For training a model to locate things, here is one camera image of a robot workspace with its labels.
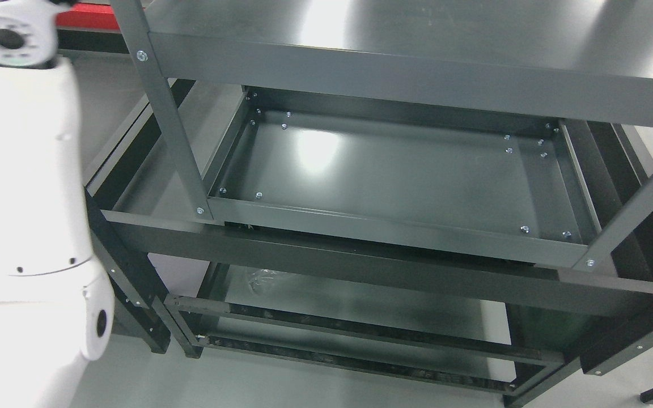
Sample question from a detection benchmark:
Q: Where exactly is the black metal shelf rack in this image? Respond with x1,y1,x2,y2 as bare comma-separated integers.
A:
84,84,653,407

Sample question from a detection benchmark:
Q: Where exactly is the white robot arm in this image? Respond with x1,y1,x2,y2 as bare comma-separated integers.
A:
0,1,115,407

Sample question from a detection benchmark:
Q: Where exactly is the grey metal shelf unit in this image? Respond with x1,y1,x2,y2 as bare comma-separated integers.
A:
112,1,653,271

